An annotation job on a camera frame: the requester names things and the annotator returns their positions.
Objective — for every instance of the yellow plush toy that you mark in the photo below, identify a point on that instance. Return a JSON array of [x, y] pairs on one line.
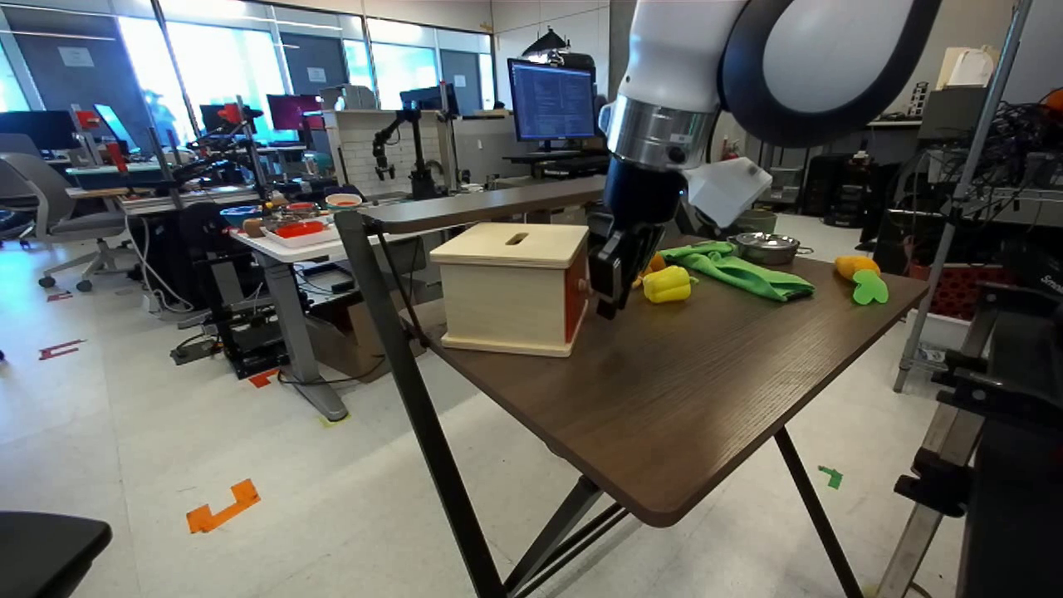
[[669, 284]]

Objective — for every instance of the wooden box with slot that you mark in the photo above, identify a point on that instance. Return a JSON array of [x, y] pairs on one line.
[[504, 288]]

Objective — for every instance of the red drawer with knob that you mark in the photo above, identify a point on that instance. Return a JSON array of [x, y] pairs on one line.
[[576, 295]]

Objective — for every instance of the green floor tape marker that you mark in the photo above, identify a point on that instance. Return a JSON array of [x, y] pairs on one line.
[[832, 477]]

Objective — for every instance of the dark wooden folding table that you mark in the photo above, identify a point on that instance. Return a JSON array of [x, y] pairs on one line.
[[651, 410]]

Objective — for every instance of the silver metal pot lid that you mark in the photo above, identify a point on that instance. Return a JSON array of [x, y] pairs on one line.
[[769, 248]]

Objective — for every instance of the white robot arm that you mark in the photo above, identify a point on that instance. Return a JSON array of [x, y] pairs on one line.
[[788, 72]]

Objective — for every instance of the computer monitor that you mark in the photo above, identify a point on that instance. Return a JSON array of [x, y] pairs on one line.
[[553, 105]]

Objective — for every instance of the grey office chair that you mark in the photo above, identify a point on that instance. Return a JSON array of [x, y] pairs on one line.
[[59, 220]]

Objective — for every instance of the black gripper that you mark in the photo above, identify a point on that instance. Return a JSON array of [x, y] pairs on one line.
[[620, 236]]

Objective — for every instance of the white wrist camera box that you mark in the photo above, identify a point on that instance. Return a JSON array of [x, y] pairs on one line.
[[727, 191]]

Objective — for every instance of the green cloth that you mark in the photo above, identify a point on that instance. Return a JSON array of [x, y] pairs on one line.
[[727, 262]]

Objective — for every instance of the orange plush carrot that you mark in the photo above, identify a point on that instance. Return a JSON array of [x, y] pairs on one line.
[[864, 275]]

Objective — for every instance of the black background robot arm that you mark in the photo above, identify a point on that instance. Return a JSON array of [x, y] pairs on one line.
[[413, 105]]

